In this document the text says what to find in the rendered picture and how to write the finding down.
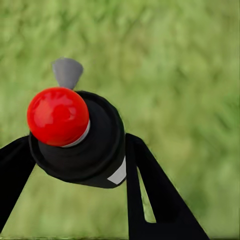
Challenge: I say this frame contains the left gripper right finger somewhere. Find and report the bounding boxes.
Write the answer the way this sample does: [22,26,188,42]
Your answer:
[125,133,210,240]

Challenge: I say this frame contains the pesticide atomizer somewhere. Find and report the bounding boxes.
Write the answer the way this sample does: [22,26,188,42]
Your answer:
[26,57,127,189]

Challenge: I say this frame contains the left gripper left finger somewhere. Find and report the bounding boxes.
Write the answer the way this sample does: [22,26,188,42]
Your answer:
[0,135,37,233]

